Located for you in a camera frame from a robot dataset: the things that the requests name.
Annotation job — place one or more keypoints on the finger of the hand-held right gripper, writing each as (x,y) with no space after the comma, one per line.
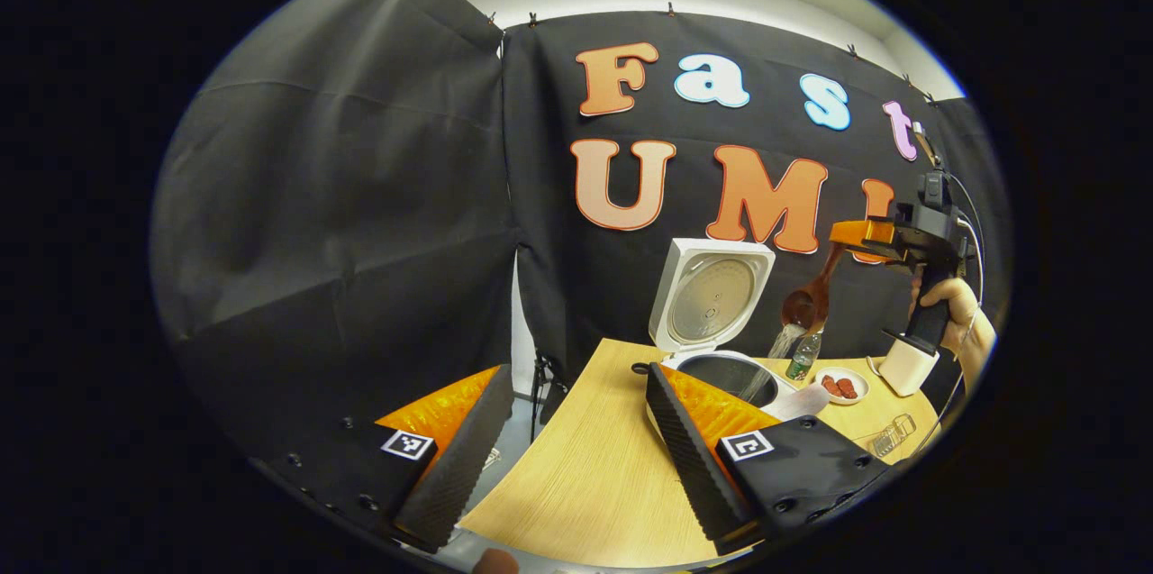
(865,239)

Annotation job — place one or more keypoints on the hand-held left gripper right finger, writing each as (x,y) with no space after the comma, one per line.
(689,466)

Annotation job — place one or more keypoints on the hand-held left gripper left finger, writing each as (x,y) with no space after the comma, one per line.
(459,466)

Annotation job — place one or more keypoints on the brown wooden spoon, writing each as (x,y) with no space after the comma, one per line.
(806,304)

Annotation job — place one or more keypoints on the small white rice portion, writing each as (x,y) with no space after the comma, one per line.
(782,344)

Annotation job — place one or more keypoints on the white rice cooker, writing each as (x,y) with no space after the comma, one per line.
(712,299)

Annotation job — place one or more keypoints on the black tripod stand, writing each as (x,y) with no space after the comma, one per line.
(543,385)

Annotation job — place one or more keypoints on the clear plastic water bottle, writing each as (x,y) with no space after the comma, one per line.
(803,358)

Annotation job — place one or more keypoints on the small white plate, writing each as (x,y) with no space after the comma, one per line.
(856,376)

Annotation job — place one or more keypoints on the white toaster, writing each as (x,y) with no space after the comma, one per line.
(905,371)

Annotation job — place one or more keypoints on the red braised meat piece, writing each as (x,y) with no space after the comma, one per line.
(830,386)
(848,388)

